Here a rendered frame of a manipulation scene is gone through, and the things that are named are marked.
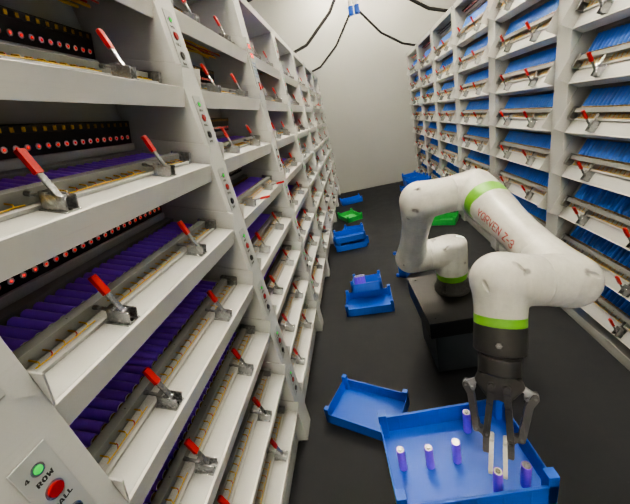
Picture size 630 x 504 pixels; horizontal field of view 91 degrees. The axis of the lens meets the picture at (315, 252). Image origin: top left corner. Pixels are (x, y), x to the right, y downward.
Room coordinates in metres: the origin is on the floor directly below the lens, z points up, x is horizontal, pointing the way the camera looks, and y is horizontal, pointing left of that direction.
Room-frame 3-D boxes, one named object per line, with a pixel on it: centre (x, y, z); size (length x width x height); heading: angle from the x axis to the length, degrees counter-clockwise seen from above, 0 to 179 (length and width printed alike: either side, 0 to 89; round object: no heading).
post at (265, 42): (2.33, 0.02, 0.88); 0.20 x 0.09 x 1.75; 78
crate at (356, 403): (0.94, -0.05, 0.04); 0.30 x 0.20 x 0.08; 55
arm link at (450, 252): (1.16, -0.55, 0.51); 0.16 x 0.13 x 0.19; 82
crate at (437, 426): (0.44, -0.19, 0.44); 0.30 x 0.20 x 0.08; 85
